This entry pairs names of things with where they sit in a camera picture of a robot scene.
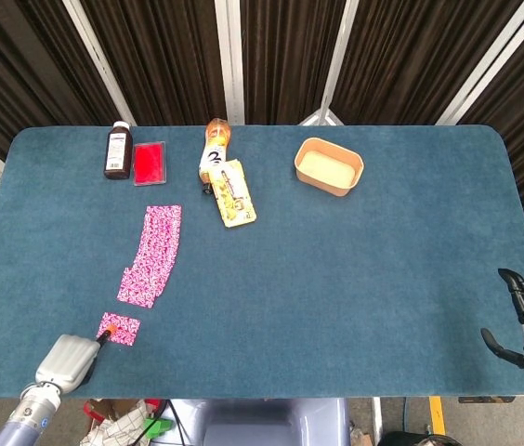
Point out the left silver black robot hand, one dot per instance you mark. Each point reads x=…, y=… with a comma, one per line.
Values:
x=69, y=360

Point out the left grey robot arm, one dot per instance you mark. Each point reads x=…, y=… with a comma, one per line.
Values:
x=25, y=415

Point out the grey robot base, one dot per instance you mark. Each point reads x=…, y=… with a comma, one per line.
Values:
x=262, y=423

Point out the pink patterned card row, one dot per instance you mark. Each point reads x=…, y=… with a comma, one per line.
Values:
x=160, y=237

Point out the cardboard box with paper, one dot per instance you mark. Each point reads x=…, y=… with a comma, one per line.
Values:
x=113, y=425

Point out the green plastic object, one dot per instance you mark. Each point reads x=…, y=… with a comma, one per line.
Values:
x=159, y=426

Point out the black bag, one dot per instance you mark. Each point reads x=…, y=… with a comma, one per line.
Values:
x=417, y=440

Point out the brown medicine bottle white label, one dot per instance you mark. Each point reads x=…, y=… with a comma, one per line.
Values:
x=118, y=155

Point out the red flat plastic case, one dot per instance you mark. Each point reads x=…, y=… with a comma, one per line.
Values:
x=149, y=162

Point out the yellow snack packet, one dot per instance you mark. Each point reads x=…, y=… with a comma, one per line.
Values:
x=233, y=195

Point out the blue felt table mat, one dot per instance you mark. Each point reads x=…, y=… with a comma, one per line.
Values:
x=313, y=288

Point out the orange drink bottle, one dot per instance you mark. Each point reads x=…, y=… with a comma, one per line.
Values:
x=215, y=148

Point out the orange oval bowl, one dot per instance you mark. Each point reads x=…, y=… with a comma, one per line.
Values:
x=329, y=165

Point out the white frame post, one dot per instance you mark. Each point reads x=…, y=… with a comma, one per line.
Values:
x=331, y=69
x=485, y=65
x=230, y=60
x=99, y=60

